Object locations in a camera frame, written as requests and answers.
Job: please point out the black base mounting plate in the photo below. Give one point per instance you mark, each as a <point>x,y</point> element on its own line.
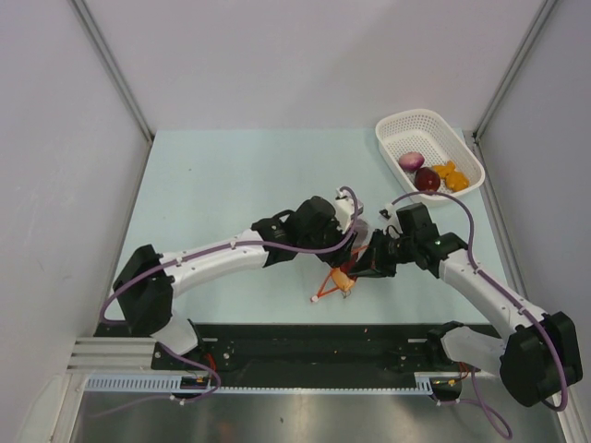
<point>323,357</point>

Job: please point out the right aluminium frame post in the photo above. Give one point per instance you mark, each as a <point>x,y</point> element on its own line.
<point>524,48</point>

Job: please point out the fake purple onion half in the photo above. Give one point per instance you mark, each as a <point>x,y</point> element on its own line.
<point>411,161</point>

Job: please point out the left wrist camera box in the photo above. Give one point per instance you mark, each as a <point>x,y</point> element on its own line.
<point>344,207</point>

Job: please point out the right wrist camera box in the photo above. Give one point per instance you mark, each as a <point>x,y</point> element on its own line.
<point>388,212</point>

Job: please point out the left aluminium frame post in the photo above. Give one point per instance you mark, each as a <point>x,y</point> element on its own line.
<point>106,57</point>

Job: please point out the clear orange zip bag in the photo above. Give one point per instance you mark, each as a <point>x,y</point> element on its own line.
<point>360,244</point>

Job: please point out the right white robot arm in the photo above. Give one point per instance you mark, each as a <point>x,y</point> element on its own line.
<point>534,353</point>

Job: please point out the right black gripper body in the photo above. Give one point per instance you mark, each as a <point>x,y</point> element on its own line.
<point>389,252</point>

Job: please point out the white perforated plastic basket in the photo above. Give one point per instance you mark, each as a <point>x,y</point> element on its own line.
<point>427,133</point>

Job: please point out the fake dark red fig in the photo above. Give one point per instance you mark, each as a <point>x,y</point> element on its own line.
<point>426,179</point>

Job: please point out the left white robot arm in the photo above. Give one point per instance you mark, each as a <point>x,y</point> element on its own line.
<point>148,284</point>

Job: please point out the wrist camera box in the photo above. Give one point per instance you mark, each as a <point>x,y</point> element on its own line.
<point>388,212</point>
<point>344,207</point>

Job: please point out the aluminium frame post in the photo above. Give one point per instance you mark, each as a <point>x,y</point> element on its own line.
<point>524,48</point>
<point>106,57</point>

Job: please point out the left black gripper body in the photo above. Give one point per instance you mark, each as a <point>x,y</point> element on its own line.
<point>331,235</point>

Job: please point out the fake orange chicken nuggets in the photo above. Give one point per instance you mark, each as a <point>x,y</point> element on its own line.
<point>454,180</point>

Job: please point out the white slotted cable duct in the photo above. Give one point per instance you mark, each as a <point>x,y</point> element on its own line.
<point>419,385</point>

